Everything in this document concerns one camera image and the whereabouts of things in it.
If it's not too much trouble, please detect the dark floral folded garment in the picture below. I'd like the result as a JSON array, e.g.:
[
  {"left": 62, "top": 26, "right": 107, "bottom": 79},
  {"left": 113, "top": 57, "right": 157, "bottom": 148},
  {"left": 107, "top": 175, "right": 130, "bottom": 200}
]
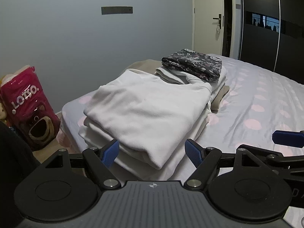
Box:
[{"left": 161, "top": 49, "right": 222, "bottom": 82}]

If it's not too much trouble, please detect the dark door handle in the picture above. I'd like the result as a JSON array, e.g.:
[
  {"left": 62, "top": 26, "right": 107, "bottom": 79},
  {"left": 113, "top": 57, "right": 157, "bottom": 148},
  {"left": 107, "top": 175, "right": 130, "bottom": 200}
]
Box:
[{"left": 212, "top": 14, "right": 223, "bottom": 27}]

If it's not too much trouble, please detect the grey wall strip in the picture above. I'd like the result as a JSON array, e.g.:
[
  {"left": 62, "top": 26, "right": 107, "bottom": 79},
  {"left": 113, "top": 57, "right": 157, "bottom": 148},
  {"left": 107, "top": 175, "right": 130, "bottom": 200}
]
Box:
[{"left": 101, "top": 6, "right": 133, "bottom": 15}]

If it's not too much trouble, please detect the dark cloth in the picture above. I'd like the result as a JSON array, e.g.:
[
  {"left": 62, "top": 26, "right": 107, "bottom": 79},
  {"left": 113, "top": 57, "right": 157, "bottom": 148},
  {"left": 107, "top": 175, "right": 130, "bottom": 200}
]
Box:
[{"left": 0, "top": 121, "right": 40, "bottom": 178}]

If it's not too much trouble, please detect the beige folded garment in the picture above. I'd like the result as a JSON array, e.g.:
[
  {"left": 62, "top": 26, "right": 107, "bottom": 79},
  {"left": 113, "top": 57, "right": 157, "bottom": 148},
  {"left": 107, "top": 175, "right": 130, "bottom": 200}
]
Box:
[{"left": 128, "top": 59, "right": 230, "bottom": 112}]

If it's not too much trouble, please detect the white ruffle-collar top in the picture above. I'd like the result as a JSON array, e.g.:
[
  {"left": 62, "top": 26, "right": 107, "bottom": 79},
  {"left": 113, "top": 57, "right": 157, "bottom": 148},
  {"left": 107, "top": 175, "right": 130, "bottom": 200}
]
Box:
[{"left": 83, "top": 69, "right": 213, "bottom": 169}]

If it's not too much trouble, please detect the black sliding wardrobe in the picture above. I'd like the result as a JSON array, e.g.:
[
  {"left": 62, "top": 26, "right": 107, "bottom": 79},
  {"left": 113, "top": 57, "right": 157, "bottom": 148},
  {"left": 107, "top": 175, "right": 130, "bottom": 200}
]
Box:
[{"left": 237, "top": 0, "right": 304, "bottom": 85}]

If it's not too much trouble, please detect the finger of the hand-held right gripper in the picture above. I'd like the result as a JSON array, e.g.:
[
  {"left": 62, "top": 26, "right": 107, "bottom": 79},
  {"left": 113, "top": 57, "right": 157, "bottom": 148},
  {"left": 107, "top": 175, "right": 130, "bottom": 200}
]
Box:
[
  {"left": 266, "top": 154, "right": 304, "bottom": 174},
  {"left": 272, "top": 130, "right": 304, "bottom": 145}
]

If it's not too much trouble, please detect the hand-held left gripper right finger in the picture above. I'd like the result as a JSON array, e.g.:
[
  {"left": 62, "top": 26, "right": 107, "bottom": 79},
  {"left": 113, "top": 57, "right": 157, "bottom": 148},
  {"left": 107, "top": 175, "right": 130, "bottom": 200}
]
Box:
[{"left": 184, "top": 138, "right": 276, "bottom": 192}]

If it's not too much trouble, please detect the white door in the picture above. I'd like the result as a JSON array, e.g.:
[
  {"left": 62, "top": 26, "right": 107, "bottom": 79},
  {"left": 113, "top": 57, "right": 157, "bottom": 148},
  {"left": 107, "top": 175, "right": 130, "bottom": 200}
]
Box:
[{"left": 193, "top": 0, "right": 225, "bottom": 57}]

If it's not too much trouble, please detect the pink printed plastic pack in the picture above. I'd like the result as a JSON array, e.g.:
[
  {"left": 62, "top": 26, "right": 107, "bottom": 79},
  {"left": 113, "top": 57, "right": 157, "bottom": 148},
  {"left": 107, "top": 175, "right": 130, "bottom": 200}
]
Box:
[{"left": 0, "top": 65, "right": 60, "bottom": 151}]

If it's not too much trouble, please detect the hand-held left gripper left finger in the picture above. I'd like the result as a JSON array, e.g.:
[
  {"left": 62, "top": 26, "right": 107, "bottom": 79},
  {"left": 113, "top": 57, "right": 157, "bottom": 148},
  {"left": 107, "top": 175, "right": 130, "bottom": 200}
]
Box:
[{"left": 30, "top": 139, "right": 121, "bottom": 191}]

